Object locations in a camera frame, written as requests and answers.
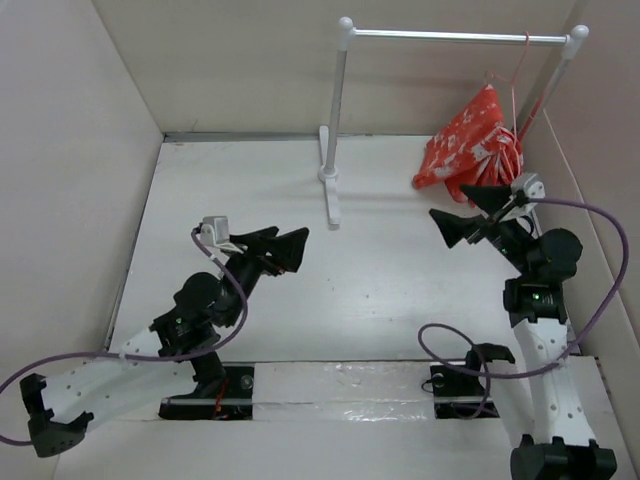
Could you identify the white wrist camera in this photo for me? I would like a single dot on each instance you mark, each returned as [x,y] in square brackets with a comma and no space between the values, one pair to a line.
[214,232]
[525,190]

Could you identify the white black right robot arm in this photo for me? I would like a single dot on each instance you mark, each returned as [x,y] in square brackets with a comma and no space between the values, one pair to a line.
[540,407]

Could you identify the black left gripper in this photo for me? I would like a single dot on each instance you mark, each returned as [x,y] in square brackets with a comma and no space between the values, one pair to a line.
[288,248]

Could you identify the red white tie-dye trousers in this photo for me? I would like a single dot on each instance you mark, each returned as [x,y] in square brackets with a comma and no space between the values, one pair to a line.
[474,148]

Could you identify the pink wire hanger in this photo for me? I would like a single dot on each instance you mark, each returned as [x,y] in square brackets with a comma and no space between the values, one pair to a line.
[512,81]

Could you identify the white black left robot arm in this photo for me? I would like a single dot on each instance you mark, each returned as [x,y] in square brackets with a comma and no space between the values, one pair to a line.
[176,355]

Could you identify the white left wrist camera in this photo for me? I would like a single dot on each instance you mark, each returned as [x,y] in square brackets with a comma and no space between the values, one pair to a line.
[214,232]

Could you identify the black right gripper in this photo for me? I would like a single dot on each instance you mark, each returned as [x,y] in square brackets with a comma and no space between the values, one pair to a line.
[454,228]

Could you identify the white clothes rack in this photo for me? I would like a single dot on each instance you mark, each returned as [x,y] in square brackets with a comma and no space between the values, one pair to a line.
[569,45]

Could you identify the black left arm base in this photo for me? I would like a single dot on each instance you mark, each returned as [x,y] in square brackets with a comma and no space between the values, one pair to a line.
[223,392]

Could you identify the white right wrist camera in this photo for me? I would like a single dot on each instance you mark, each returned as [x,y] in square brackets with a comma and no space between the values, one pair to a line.
[525,190]

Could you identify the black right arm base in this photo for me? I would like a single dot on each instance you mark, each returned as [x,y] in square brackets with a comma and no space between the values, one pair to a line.
[459,396]

